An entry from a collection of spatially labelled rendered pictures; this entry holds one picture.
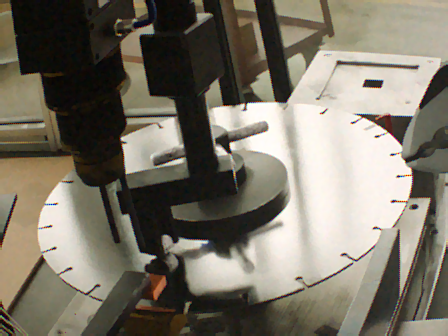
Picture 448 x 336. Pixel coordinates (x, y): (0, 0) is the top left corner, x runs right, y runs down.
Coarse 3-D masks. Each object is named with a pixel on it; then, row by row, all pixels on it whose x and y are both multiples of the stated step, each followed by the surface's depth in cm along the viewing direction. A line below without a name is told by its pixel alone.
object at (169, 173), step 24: (192, 120) 67; (192, 144) 67; (168, 168) 70; (192, 168) 69; (216, 168) 69; (120, 192) 68; (144, 192) 69; (168, 192) 69; (192, 192) 69; (216, 192) 69; (144, 216) 69; (168, 216) 71; (144, 240) 71
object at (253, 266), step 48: (144, 144) 90; (240, 144) 86; (288, 144) 85; (336, 144) 83; (384, 144) 81; (96, 192) 83; (288, 192) 77; (336, 192) 76; (384, 192) 74; (48, 240) 77; (96, 240) 76; (192, 240) 73; (240, 240) 72; (288, 240) 71; (336, 240) 70; (192, 288) 68; (240, 288) 67; (288, 288) 65
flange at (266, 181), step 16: (240, 160) 78; (256, 160) 81; (272, 160) 80; (240, 176) 77; (256, 176) 78; (272, 176) 78; (240, 192) 76; (256, 192) 76; (272, 192) 76; (176, 208) 76; (192, 208) 76; (208, 208) 75; (224, 208) 75; (240, 208) 75; (256, 208) 74; (272, 208) 75; (176, 224) 75; (192, 224) 74; (208, 224) 74; (224, 224) 74; (240, 224) 74
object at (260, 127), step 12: (264, 120) 78; (216, 132) 76; (228, 132) 77; (240, 132) 77; (252, 132) 77; (264, 132) 78; (216, 144) 76; (228, 144) 77; (156, 156) 76; (168, 156) 76; (180, 156) 76
